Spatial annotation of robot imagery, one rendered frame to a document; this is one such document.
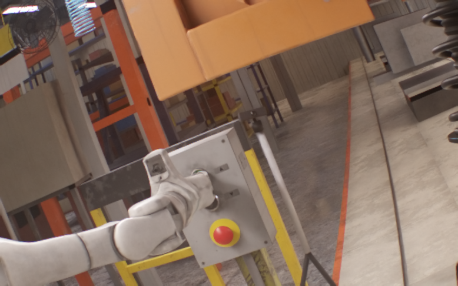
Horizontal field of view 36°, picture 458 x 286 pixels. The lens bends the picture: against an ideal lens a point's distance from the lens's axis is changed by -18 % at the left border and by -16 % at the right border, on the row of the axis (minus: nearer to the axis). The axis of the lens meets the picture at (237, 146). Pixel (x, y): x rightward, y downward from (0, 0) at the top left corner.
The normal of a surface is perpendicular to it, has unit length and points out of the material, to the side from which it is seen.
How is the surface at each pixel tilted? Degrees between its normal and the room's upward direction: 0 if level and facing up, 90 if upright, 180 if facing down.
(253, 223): 90
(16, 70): 90
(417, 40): 90
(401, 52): 90
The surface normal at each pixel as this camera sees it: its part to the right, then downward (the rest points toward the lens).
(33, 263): 0.47, -0.22
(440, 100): -0.14, 0.17
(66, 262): 0.64, 0.00
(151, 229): 0.68, -0.23
